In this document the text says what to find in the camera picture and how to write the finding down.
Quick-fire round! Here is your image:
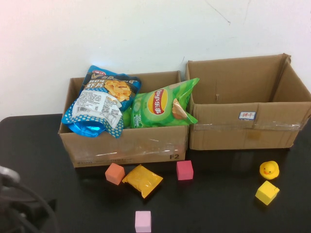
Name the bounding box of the blue Vikar shrimp chips bag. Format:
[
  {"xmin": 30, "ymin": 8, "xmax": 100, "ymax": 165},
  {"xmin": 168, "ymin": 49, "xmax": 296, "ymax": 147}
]
[{"xmin": 61, "ymin": 65, "xmax": 142, "ymax": 139}]

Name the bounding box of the red foam cube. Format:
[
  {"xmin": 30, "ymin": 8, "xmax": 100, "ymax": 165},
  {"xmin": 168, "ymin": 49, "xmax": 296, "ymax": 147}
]
[{"xmin": 176, "ymin": 160, "xmax": 194, "ymax": 181}]

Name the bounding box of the yellow snack packet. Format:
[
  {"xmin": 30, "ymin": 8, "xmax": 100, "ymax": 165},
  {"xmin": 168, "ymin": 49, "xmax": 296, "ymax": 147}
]
[{"xmin": 121, "ymin": 164, "xmax": 164, "ymax": 199}]

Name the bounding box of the green Lay's chips bag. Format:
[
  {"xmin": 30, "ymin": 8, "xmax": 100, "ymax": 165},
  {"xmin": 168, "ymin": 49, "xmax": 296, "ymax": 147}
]
[{"xmin": 130, "ymin": 78, "xmax": 200, "ymax": 129}]

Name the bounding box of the cardboard box with F2 print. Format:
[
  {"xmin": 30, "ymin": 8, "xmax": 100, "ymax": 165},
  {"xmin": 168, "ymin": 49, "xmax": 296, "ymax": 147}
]
[{"xmin": 58, "ymin": 70, "xmax": 190, "ymax": 168}]

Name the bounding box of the orange foam cube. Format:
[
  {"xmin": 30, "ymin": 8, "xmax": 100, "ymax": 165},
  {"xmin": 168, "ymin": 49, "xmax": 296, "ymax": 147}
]
[{"xmin": 105, "ymin": 163, "xmax": 126, "ymax": 185}]

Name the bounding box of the cardboard box with white label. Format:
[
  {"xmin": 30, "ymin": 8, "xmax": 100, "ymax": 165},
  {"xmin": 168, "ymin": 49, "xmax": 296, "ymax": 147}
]
[{"xmin": 185, "ymin": 53, "xmax": 311, "ymax": 150}]

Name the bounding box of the white label sticker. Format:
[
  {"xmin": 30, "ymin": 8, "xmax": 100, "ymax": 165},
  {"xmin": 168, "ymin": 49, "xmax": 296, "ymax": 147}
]
[{"xmin": 239, "ymin": 111, "xmax": 257, "ymax": 120}]

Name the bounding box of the pink foam cube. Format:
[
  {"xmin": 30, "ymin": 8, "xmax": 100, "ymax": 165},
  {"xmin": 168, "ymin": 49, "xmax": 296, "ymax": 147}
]
[{"xmin": 135, "ymin": 210, "xmax": 152, "ymax": 233}]

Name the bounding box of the yellow rubber duck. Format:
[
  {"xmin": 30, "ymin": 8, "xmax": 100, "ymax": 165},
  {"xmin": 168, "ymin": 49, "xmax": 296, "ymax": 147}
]
[{"xmin": 259, "ymin": 160, "xmax": 280, "ymax": 180}]

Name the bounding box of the yellow foam cube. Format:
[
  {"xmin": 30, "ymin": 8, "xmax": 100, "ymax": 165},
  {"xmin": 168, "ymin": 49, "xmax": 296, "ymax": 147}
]
[{"xmin": 255, "ymin": 181, "xmax": 280, "ymax": 206}]

